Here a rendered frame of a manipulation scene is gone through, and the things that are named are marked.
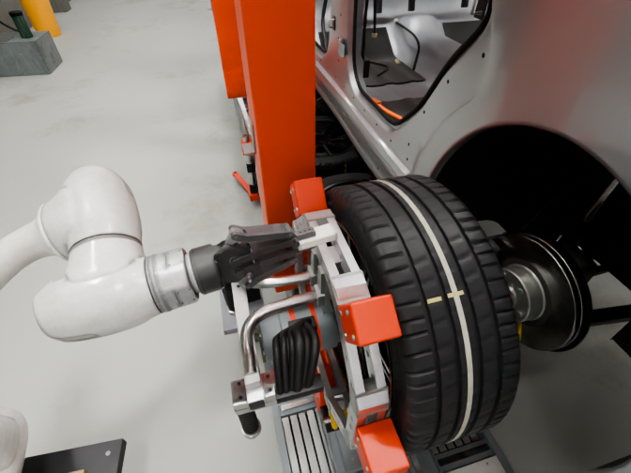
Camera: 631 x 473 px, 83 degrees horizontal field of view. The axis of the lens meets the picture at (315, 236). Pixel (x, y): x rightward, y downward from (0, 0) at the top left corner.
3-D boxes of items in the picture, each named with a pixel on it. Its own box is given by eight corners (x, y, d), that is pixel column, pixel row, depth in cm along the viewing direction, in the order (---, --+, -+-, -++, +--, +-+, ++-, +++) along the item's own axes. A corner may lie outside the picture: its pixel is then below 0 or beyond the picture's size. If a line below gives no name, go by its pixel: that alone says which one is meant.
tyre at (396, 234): (521, 499, 75) (532, 188, 57) (419, 539, 70) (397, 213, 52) (387, 339, 137) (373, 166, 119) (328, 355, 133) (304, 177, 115)
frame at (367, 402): (369, 463, 92) (407, 359, 54) (345, 471, 90) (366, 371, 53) (314, 297, 130) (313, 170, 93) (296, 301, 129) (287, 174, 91)
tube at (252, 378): (346, 364, 69) (349, 334, 62) (246, 390, 65) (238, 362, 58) (320, 294, 81) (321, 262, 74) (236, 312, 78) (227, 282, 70)
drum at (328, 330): (349, 354, 92) (353, 323, 82) (268, 375, 88) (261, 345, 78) (332, 310, 102) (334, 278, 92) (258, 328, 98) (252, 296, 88)
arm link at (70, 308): (148, 304, 47) (134, 223, 53) (17, 345, 44) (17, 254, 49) (171, 326, 57) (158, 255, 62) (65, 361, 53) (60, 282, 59)
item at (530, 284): (556, 373, 95) (608, 284, 77) (530, 381, 93) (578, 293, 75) (480, 292, 120) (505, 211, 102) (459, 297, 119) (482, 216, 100)
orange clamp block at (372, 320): (384, 333, 66) (404, 336, 57) (344, 343, 64) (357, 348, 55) (375, 296, 67) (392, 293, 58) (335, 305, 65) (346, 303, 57)
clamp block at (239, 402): (282, 404, 71) (280, 392, 68) (236, 417, 69) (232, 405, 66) (277, 380, 75) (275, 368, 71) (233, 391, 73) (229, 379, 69)
